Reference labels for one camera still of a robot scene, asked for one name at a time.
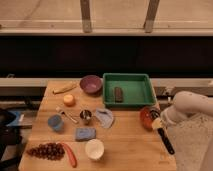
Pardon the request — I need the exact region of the red bowl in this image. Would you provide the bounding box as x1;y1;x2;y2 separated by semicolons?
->
140;106;160;131

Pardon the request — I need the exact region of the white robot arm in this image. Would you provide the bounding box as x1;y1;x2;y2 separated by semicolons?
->
151;91;213;171

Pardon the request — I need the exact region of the purple bowl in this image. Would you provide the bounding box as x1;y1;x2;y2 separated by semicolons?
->
79;75;102;94

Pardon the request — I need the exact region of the brown block in tray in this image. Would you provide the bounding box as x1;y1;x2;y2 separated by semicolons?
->
114;87;123;102

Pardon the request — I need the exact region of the grey blue cloth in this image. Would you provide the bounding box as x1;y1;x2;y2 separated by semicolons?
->
95;108;114;129

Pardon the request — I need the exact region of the green plastic tray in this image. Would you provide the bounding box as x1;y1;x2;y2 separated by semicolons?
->
103;73;156;108

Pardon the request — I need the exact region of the small metal cup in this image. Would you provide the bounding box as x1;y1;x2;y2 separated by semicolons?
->
80;110;92;125

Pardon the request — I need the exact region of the blue sponge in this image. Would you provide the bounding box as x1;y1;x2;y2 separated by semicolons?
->
75;128;96;141

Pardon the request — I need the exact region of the small orange yellow cup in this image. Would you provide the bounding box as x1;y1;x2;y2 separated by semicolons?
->
63;94;75;106

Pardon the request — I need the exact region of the metal spoon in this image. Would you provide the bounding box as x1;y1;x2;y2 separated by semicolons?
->
56;107;78;124

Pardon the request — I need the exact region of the blue cup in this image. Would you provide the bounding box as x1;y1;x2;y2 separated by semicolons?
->
48;115;64;132

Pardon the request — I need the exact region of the bunch of dark grapes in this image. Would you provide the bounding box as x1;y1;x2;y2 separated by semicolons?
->
27;143;65;160

